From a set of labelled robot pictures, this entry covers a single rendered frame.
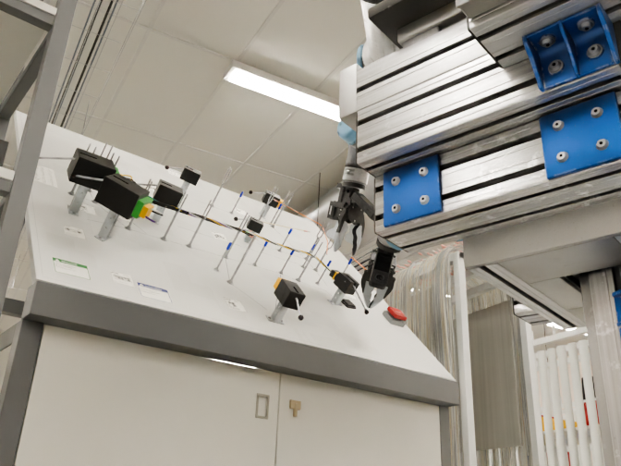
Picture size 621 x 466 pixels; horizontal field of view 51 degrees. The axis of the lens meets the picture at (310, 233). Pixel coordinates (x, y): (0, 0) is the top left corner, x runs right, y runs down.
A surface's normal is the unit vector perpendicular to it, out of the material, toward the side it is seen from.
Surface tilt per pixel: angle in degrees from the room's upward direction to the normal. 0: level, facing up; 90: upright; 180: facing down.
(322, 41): 180
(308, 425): 90
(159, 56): 180
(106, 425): 90
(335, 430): 90
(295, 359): 90
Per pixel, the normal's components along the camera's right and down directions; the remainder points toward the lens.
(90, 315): 0.62, -0.30
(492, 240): -0.65, -0.34
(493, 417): -0.87, -0.24
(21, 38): -0.04, 0.91
